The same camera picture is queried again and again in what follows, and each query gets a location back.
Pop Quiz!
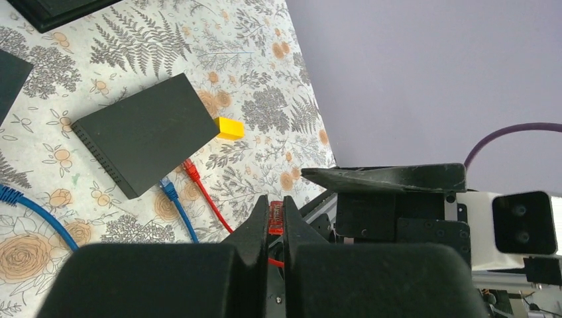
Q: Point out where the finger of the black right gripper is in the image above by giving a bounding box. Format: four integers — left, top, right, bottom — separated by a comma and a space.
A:
301, 163, 467, 193

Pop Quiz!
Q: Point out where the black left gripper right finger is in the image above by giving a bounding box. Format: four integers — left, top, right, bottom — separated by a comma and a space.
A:
283, 196, 487, 317

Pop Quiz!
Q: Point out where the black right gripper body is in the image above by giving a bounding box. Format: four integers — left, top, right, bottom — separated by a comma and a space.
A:
335, 192, 472, 265

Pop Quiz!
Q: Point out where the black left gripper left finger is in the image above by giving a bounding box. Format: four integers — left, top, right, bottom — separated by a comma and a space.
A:
38, 195, 269, 317

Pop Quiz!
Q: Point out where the red cable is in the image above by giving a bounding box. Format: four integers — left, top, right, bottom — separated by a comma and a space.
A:
182, 158, 286, 268

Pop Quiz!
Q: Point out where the black network switch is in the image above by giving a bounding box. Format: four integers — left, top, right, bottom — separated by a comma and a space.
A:
72, 74, 219, 199
1, 50, 33, 124

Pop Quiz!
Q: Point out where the blue ethernet cable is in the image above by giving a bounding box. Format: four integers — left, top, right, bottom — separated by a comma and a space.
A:
0, 177, 201, 252

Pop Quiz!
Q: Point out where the black white chessboard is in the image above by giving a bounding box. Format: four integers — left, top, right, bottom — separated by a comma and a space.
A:
7, 0, 120, 33

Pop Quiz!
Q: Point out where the yellow block on mat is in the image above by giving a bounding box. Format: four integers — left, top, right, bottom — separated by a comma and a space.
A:
214, 117, 245, 140

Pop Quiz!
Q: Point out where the floral table mat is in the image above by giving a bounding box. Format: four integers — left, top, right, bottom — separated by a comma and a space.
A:
1, 1, 335, 317

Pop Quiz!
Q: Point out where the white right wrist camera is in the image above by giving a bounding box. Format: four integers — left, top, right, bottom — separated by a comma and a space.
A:
456, 191, 561, 286

